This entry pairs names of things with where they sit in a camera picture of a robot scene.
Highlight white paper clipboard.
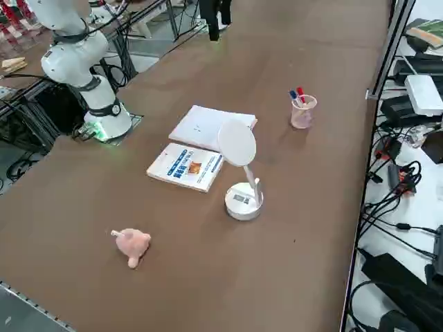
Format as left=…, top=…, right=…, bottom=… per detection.
left=168, top=104, right=259, bottom=153

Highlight wooden blocks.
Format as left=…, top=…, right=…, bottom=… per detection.
left=1, top=57, right=28, bottom=73

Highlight white flat box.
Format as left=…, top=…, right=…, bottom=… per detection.
left=404, top=74, right=443, bottom=117

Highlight blue and white book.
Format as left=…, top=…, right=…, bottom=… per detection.
left=146, top=142, right=226, bottom=194

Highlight green book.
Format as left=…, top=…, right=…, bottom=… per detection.
left=404, top=19, right=443, bottom=56

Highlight white foldable desk lamp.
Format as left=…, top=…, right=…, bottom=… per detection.
left=217, top=119, right=264, bottom=221

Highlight blue capped marker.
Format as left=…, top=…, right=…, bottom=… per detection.
left=288, top=89, right=307, bottom=108

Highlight black controller box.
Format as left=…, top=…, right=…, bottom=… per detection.
left=34, top=82, right=87, bottom=136

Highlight red and white rack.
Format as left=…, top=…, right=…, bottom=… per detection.
left=0, top=0, right=39, bottom=53

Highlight clear plastic cup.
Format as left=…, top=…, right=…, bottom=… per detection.
left=289, top=95, right=318, bottom=130

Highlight black flat box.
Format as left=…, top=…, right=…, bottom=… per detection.
left=380, top=95, right=443, bottom=127

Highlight brown object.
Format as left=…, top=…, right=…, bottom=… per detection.
left=420, top=129, right=443, bottom=165

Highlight black power adapter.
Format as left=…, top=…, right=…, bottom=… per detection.
left=387, top=163, right=402, bottom=193

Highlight black case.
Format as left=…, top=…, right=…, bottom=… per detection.
left=392, top=51, right=443, bottom=86

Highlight white plastic stool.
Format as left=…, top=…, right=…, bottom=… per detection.
left=129, top=10, right=155, bottom=39

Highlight black cable with ferrite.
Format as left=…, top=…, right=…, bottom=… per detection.
left=359, top=203, right=440, bottom=260

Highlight pink plush toy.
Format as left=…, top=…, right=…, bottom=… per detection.
left=110, top=227, right=152, bottom=270

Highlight aluminium frame post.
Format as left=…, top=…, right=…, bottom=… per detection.
left=365, top=0, right=417, bottom=101

